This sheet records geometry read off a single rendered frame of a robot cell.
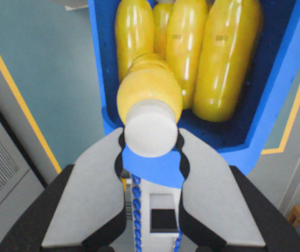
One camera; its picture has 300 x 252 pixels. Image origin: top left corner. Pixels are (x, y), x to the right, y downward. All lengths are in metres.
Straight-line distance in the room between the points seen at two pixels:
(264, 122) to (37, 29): 1.55
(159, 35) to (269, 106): 0.22
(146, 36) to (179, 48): 0.06
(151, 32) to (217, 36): 0.11
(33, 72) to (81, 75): 0.40
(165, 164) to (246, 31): 0.19
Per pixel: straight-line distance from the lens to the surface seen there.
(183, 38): 0.28
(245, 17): 0.26
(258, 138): 0.23
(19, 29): 1.67
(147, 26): 0.30
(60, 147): 1.96
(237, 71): 0.26
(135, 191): 0.65
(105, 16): 0.32
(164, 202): 0.71
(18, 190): 2.10
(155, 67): 0.17
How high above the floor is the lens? 1.37
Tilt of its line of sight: 60 degrees down
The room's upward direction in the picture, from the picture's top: 180 degrees clockwise
